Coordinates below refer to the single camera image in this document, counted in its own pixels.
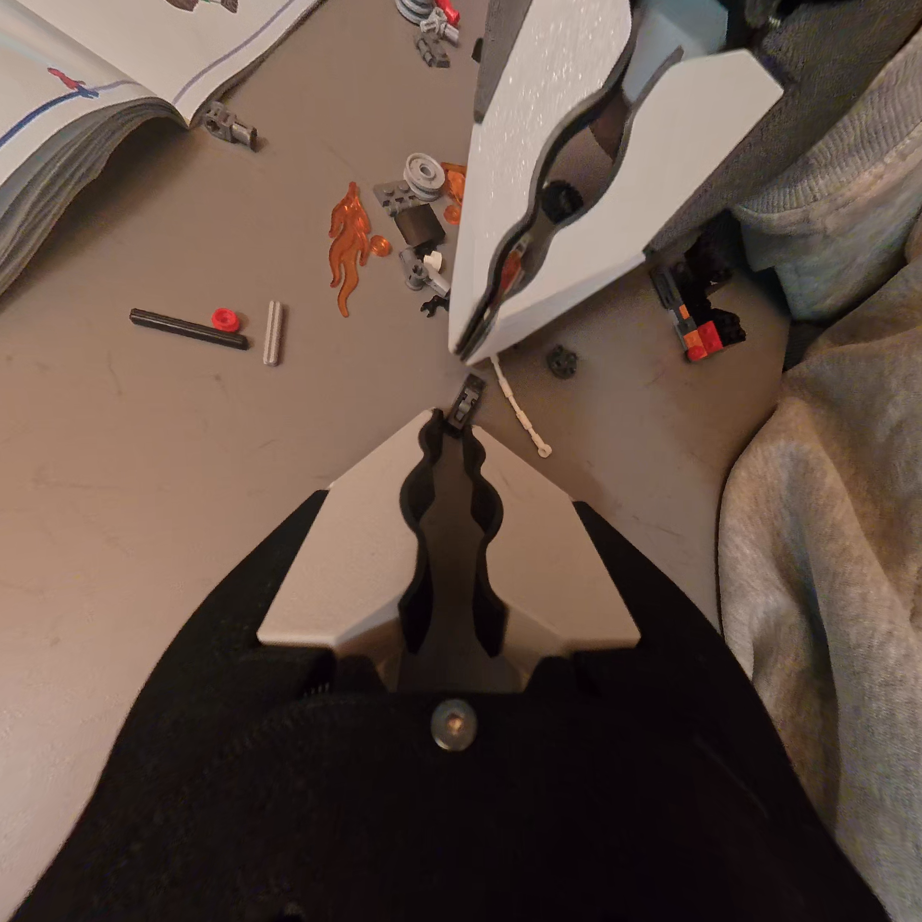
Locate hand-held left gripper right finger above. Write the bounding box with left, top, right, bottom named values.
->
left=462, top=424, right=641, bottom=694

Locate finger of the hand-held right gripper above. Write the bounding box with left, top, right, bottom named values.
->
left=457, top=0, right=785, bottom=367
left=448, top=0, right=638, bottom=357

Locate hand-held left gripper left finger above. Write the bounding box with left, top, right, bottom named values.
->
left=257, top=408, right=444, bottom=694

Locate small dark lego piece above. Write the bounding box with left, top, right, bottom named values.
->
left=448, top=372, right=487, bottom=435

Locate person's right forearm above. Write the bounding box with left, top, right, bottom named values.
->
left=731, top=22, right=922, bottom=321

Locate black lego gear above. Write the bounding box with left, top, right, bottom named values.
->
left=540, top=180, right=582, bottom=221

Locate dark grey lego plate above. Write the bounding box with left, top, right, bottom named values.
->
left=373, top=180, right=420, bottom=217

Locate dark lego slope brick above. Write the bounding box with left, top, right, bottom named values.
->
left=395, top=205, right=444, bottom=246

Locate partly built lego model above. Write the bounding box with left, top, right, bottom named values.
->
left=648, top=238, right=748, bottom=363

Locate grey lego pin connector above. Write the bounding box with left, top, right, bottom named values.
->
left=400, top=245, right=451, bottom=292

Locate orange lego flame piece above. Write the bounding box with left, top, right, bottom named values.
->
left=328, top=182, right=373, bottom=318

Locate black lego axle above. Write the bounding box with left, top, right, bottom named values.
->
left=130, top=307, right=249, bottom=352

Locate lego instruction booklet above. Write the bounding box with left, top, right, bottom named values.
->
left=0, top=0, right=325, bottom=296

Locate grey sweatshirt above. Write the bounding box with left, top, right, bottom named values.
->
left=716, top=238, right=922, bottom=922

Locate white lego string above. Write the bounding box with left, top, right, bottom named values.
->
left=491, top=354, right=552, bottom=458

